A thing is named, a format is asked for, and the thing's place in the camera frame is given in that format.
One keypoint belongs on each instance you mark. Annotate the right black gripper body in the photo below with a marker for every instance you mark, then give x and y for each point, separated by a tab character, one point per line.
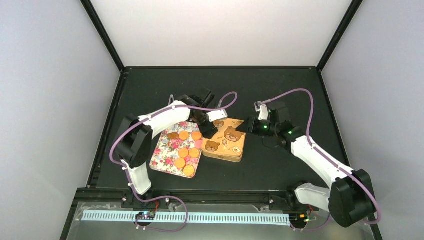
252	128

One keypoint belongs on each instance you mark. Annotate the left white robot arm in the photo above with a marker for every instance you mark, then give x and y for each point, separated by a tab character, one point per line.
132	147

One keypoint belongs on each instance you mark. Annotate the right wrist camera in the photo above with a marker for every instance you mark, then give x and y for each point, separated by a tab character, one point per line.
262	110

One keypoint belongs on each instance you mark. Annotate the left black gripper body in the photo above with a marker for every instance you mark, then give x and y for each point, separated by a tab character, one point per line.
206	131

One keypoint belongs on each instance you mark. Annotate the gold cookie tin box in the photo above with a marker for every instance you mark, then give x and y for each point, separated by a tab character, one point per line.
230	154

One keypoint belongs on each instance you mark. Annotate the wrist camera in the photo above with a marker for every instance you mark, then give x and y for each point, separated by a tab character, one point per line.
262	110
217	115

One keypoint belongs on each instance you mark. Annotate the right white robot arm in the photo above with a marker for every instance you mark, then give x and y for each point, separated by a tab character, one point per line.
348	196

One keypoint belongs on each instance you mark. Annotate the brown flower cookie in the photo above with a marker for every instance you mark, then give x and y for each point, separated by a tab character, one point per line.
173	136

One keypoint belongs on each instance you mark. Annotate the white handled metal tongs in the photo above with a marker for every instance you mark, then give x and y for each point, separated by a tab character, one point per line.
171	99

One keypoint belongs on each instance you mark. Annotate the floral cookie tray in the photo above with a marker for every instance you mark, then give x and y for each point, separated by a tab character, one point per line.
178	157

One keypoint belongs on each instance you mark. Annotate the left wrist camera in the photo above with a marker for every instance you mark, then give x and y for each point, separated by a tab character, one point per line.
217	115

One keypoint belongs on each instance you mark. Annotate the silver tin lid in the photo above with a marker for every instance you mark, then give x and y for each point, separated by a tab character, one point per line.
227	136

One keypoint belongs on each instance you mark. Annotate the white slotted cable duct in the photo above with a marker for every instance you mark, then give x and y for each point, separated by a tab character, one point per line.
275	219

